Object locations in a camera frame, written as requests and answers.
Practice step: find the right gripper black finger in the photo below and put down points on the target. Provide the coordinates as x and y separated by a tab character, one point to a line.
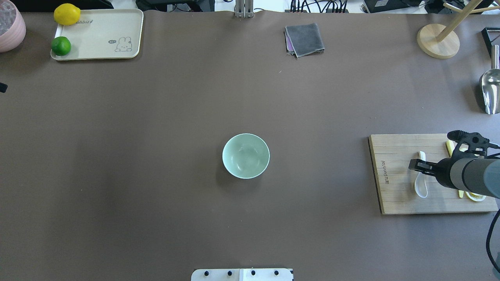
422	166

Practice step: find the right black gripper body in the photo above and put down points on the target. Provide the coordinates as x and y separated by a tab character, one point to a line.
442	173

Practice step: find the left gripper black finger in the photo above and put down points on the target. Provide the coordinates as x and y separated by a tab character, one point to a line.
3	87

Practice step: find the white ceramic spoon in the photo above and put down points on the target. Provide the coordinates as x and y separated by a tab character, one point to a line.
420	186

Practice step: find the pale green bowl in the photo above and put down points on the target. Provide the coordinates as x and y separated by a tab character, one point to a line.
246	156

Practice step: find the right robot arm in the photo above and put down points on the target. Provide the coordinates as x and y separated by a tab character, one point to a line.
474	175

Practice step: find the pink bowl of ice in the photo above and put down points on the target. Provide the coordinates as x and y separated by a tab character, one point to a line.
12	26

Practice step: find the yellow plastic knife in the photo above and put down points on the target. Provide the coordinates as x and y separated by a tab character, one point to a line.
450	145

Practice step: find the lemon slice stacked pair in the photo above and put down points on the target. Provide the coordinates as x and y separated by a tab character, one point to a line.
475	197

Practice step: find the bamboo cutting board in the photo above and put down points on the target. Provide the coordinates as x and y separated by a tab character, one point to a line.
391	154

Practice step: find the green lime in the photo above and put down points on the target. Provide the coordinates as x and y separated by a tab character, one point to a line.
61	46

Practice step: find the yellow lemon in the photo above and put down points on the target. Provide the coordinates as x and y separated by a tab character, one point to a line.
67	14

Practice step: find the metal scoop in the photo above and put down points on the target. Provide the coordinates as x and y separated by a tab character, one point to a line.
490	84

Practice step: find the cream rabbit tray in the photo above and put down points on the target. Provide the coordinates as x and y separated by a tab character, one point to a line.
103	34

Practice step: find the wooden mug tree stand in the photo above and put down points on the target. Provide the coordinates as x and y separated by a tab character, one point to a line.
440	41

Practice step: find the grey folded cloth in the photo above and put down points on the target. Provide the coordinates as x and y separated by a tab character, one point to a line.
303	40

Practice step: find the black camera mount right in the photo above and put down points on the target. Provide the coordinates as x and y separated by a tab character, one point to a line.
471	145

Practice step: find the white camera post base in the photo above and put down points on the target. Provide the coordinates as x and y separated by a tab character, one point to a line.
243	274

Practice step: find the aluminium frame post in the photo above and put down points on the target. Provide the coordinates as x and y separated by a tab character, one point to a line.
244	8

